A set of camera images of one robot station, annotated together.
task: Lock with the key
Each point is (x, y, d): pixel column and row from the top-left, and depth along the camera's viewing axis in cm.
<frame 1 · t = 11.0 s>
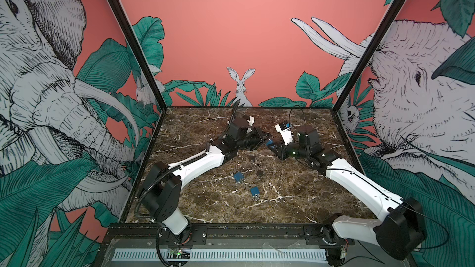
left hand: (275, 133, 75), fingers closed
right hand: (269, 143, 77), fingers closed
blue padlock left: (238, 176, 92), on the table
blue padlock front: (255, 191, 88), on the table
black padlock near: (259, 172, 95), on the table

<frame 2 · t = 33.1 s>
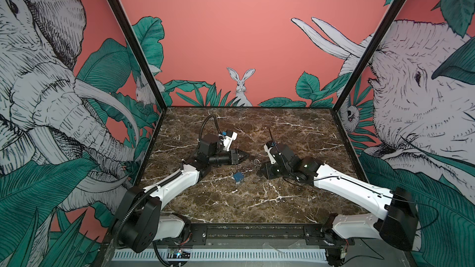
left hand: (249, 154, 76), fingers open
right hand: (261, 167, 78), fingers open
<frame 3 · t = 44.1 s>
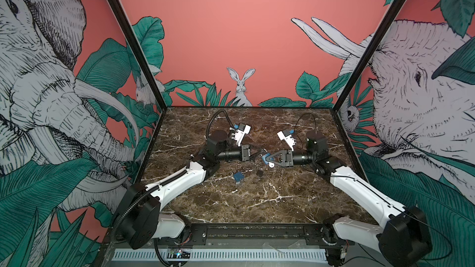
left hand: (264, 152, 69), fingers closed
right hand: (268, 160, 69), fingers closed
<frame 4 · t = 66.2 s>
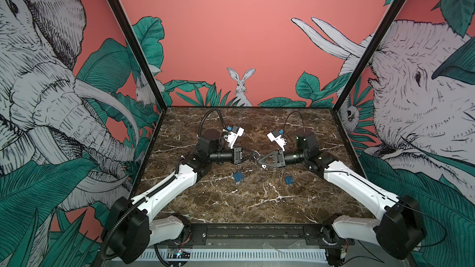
left hand: (256, 155, 69), fingers closed
right hand: (260, 163, 68), fingers closed
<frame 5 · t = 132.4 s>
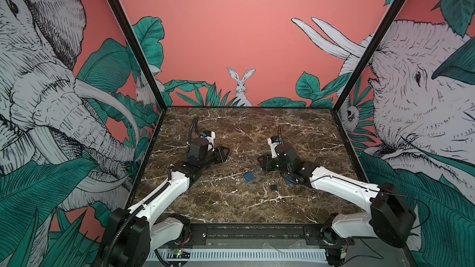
left hand: (228, 147, 81), fingers open
right hand: (259, 157, 82), fingers open
blue padlock left: (248, 175, 93), on the table
